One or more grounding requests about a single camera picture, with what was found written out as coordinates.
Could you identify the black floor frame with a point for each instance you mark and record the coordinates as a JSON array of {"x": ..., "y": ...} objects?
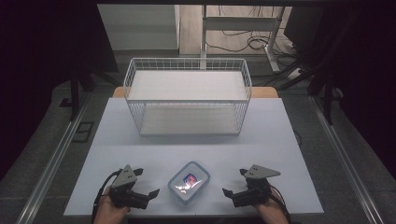
[{"x": 84, "y": 123}]

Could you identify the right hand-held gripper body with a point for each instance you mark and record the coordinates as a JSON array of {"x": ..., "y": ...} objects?
[{"x": 257, "y": 186}]

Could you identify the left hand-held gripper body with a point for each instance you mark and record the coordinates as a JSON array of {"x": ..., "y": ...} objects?
[{"x": 124, "y": 179}]

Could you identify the person's right hand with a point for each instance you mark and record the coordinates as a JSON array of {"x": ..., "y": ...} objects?
[{"x": 272, "y": 213}]

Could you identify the white cabinet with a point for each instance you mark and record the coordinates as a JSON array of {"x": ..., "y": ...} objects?
[{"x": 140, "y": 28}]

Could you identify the wooden table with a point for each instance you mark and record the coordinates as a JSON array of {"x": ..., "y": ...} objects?
[{"x": 264, "y": 92}]

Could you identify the dark curtain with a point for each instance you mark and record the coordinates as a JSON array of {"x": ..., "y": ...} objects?
[
  {"x": 373, "y": 77},
  {"x": 37, "y": 62}
]

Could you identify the clear plastic food container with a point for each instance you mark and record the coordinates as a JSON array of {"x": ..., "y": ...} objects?
[{"x": 188, "y": 183}]

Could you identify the metal floor rail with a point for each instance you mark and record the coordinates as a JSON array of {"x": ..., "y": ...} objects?
[
  {"x": 345, "y": 161},
  {"x": 51, "y": 165}
]

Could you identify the white metal desk frame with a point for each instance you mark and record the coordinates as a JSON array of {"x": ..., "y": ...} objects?
[{"x": 239, "y": 23}]

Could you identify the black stand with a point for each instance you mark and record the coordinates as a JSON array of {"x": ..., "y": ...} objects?
[
  {"x": 327, "y": 102},
  {"x": 74, "y": 93}
]

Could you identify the person's left hand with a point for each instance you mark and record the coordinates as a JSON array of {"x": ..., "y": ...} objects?
[{"x": 109, "y": 213}]

